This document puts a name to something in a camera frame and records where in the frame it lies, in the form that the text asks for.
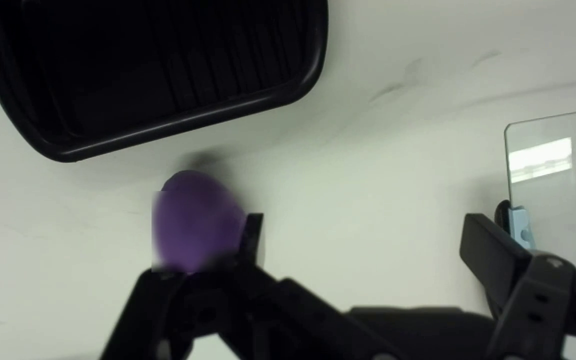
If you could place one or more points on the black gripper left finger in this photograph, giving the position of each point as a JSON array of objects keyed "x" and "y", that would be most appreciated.
[{"x": 250, "y": 239}]

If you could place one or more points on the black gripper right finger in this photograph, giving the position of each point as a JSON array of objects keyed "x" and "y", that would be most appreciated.
[{"x": 494, "y": 259}]

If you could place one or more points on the purple toy egg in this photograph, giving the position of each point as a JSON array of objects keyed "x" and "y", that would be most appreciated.
[{"x": 192, "y": 219}]

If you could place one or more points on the black grill tray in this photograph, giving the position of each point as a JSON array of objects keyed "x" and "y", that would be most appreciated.
[{"x": 81, "y": 78}]

